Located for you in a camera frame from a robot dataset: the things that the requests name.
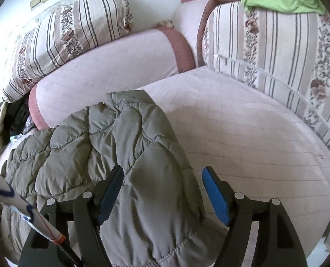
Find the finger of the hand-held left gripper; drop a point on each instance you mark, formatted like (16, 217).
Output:
(70, 254)

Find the pink bolster cushion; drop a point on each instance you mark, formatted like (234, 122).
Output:
(112, 66)
(192, 11)

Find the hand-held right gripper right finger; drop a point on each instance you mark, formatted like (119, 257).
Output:
(216, 197)

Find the olive puffer jacket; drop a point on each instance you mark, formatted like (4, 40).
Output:
(139, 169)

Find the black clothing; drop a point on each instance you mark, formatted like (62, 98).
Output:
(19, 119)

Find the striped floral pillow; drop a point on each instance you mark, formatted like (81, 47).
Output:
(56, 39)
(281, 55)

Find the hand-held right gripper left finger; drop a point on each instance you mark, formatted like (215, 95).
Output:
(109, 197)

